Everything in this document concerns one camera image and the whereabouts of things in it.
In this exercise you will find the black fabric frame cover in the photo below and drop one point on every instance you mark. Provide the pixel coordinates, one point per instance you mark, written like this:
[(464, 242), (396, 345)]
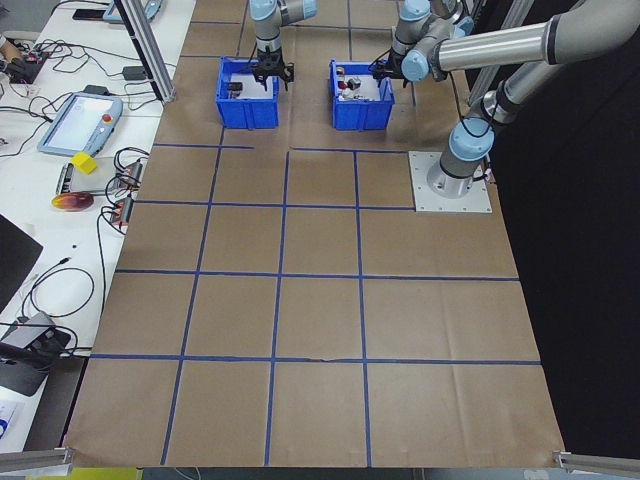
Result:
[(590, 250)]

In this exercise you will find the black laptop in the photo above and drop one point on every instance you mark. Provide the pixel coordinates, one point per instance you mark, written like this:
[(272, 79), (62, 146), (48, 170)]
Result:
[(15, 260)]

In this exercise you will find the grey white electronic box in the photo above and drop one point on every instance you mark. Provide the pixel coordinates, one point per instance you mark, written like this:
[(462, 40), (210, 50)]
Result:
[(85, 185)]

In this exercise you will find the grey button switch part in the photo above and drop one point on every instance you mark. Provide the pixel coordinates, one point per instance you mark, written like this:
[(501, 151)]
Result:
[(361, 98)]

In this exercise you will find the black rectangular electrical component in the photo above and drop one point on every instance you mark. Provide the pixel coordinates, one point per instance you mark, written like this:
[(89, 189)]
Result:
[(234, 89)]

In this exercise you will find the aluminium profile post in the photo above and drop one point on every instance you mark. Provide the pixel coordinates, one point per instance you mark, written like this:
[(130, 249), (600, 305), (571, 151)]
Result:
[(150, 55)]

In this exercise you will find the black smartphone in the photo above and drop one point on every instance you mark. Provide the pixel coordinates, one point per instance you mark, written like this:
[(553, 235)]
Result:
[(90, 15)]

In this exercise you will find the black electronics board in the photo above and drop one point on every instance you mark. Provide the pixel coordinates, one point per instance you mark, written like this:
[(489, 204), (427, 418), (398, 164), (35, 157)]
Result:
[(25, 70)]

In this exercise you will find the person hand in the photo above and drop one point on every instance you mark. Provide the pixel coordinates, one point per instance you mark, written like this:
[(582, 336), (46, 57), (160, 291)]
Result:
[(9, 48)]

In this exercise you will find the black push button switch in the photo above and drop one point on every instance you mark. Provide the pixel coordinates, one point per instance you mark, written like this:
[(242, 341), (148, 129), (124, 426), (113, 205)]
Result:
[(355, 82)]

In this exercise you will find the red yellow apple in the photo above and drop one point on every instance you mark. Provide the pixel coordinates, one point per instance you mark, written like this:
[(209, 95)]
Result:
[(72, 202)]

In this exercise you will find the grey stand base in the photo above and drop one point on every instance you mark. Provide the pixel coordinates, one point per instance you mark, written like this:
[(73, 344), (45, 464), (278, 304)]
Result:
[(20, 380)]

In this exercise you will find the blue plastic storage bin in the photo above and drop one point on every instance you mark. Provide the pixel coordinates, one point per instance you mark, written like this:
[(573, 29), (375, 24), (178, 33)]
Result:
[(362, 117), (250, 115)]

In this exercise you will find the aluminium profile bar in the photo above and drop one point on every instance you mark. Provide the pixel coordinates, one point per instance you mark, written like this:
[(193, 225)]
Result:
[(35, 460), (600, 462)]

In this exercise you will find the black power adapter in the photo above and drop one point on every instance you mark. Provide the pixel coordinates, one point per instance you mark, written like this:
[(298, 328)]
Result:
[(135, 73)]

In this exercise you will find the white push button switch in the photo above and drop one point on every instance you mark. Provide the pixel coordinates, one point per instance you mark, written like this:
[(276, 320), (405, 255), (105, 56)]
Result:
[(342, 98)]

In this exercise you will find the white square base plate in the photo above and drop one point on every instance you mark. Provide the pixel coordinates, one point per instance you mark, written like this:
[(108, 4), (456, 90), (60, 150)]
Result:
[(420, 200)]

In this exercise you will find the white side desk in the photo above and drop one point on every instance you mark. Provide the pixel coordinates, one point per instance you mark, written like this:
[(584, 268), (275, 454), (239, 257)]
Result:
[(75, 225)]

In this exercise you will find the white bin liner sheet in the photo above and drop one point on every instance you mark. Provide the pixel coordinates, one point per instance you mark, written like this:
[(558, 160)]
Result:
[(252, 90)]

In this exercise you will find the small parts in bin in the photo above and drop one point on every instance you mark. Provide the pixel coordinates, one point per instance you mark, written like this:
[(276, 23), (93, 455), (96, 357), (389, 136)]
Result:
[(370, 90)]

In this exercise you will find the white blue paper box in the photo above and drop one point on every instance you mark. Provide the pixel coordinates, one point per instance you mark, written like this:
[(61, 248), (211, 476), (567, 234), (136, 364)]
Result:
[(9, 420)]

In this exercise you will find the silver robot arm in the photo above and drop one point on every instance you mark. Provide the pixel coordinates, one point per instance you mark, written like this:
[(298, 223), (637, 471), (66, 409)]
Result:
[(267, 25), (500, 42)]

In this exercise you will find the yellow cube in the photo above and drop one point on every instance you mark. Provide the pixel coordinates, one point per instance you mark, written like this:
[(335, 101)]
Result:
[(83, 163)]

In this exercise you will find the dark grey adapter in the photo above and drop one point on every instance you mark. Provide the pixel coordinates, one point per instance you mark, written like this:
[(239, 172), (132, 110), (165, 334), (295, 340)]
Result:
[(97, 90)]

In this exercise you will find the grey laptop dock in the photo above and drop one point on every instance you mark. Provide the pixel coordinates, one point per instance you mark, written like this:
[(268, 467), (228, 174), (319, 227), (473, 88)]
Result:
[(25, 330)]

